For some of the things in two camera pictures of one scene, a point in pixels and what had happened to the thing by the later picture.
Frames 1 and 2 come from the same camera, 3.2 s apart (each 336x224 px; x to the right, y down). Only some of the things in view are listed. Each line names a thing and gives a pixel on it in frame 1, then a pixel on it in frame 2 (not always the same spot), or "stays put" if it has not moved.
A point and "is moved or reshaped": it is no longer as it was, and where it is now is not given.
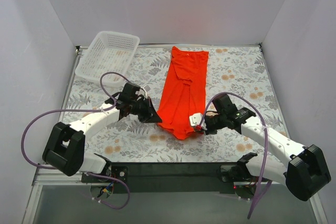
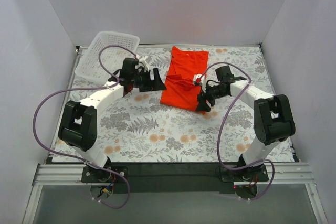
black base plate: (209, 177) stays put
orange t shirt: (186, 93) is moved or reshaped
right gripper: (208, 127) → (207, 98)
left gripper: (148, 111) → (151, 81)
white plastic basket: (107, 61) stays put
